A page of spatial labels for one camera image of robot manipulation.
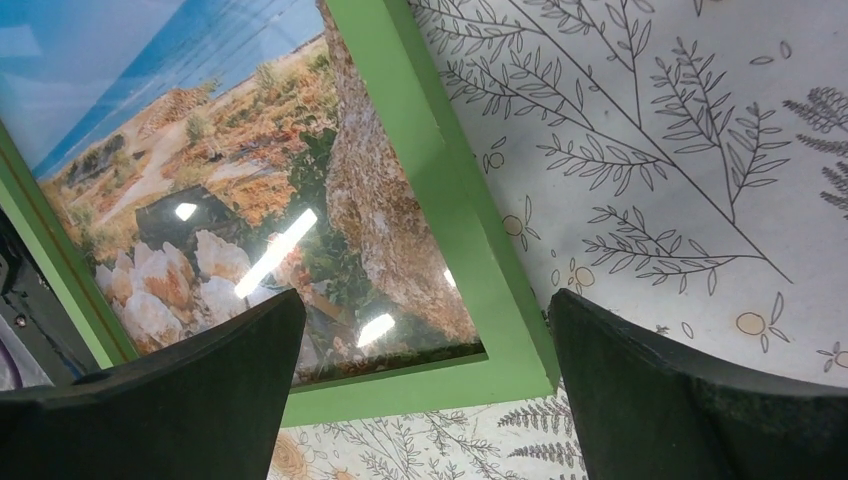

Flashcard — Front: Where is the floral tablecloth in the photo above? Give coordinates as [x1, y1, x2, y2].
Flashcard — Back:
[268, 0, 848, 480]

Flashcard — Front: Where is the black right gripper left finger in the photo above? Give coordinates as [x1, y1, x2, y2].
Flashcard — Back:
[1, 290, 306, 479]

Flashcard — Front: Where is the green wooden picture frame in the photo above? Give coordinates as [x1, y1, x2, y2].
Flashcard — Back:
[1, 1, 557, 427]

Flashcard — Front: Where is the landscape photo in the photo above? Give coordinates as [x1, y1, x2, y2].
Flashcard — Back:
[1, 1, 483, 384]

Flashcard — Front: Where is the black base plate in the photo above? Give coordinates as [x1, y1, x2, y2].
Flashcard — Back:
[1, 214, 100, 391]

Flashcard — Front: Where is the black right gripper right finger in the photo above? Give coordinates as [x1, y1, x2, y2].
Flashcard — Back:
[548, 289, 847, 479]

